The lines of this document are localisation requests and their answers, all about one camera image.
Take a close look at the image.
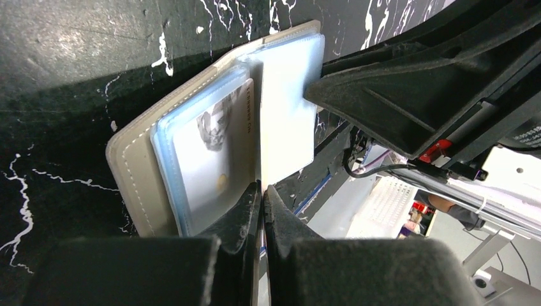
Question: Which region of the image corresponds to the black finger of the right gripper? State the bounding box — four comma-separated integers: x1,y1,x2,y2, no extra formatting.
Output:
304,1,540,159

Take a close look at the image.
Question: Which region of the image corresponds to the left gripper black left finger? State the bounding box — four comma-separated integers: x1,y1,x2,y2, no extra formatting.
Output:
22,182,262,305

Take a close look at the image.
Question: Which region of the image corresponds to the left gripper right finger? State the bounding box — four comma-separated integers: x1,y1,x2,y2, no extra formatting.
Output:
263,186,482,305

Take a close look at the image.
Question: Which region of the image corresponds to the grey card holder wallet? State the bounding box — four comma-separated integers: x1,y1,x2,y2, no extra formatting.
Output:
106,20,325,237

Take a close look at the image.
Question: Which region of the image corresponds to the white VIP credit card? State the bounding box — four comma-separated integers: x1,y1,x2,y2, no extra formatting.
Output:
169,76,255,236

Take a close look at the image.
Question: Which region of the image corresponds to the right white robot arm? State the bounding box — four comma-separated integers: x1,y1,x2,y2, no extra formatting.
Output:
304,1,540,238

